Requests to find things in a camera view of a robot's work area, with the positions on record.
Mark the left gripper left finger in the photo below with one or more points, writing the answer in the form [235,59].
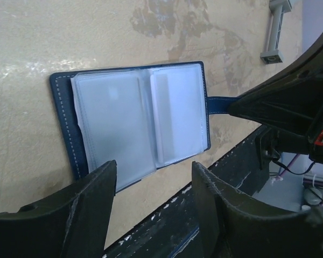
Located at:
[72,222]

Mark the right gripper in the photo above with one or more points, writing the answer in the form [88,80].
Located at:
[298,111]

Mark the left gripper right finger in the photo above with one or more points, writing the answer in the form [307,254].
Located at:
[233,224]

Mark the blue leather card holder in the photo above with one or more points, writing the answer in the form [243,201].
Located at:
[145,118]

